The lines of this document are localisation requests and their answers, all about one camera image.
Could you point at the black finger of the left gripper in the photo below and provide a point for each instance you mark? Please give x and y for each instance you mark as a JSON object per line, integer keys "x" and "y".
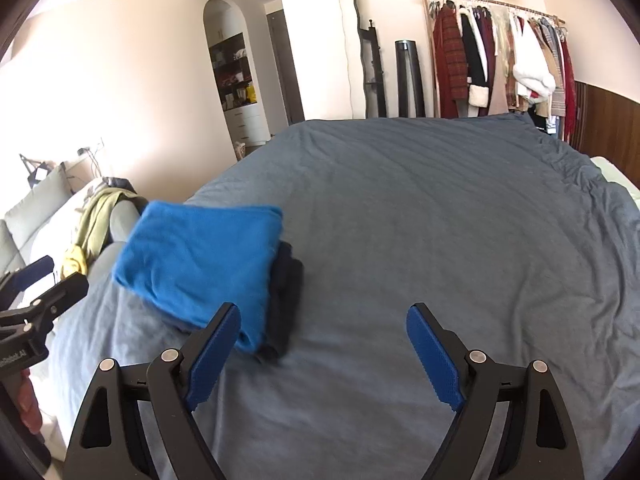
{"x": 57, "y": 300}

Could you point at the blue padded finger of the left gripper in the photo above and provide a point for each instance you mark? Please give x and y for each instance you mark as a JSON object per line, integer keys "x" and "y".
{"x": 19, "y": 280}

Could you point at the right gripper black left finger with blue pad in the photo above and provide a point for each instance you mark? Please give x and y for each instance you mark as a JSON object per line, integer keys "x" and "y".
{"x": 109, "y": 441}

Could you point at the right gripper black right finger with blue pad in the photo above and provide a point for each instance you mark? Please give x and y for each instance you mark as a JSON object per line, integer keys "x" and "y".
{"x": 537, "y": 440}

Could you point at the bright blue sweatpants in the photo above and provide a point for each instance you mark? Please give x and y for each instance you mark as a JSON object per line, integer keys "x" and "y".
{"x": 188, "y": 260}

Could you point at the person's left hand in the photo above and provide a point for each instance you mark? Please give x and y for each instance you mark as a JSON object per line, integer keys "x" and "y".
{"x": 27, "y": 403}

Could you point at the grey sofa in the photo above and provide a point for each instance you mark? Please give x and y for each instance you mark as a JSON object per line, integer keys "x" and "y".
{"x": 45, "y": 223}

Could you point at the yellow green garment on sofa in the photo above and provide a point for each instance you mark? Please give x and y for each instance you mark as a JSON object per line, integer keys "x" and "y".
{"x": 93, "y": 228}

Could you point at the grey bed cover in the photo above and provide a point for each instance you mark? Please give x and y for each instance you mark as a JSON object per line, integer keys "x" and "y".
{"x": 514, "y": 240}

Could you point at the folded dark navy garment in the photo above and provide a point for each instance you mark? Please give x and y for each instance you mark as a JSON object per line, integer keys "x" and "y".
{"x": 285, "y": 290}

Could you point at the cream pillow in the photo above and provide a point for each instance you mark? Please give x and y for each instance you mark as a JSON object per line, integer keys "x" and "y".
{"x": 613, "y": 174}

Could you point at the black tower fan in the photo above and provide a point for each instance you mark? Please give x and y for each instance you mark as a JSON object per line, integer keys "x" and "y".
{"x": 409, "y": 78}

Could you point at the hanging clothes on rack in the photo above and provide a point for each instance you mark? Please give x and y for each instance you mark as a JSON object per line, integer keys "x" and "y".
{"x": 505, "y": 65}

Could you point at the black ladder stand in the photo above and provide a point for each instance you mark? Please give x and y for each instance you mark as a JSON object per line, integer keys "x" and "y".
{"x": 373, "y": 73}

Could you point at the tall white wavy mirror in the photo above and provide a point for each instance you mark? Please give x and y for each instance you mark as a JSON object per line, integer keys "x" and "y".
{"x": 353, "y": 51}

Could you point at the wooden clothes rack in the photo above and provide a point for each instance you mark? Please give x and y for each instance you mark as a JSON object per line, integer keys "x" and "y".
{"x": 492, "y": 45}

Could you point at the arched wall shelf niche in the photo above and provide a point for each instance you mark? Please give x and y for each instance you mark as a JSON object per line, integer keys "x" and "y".
{"x": 228, "y": 53}

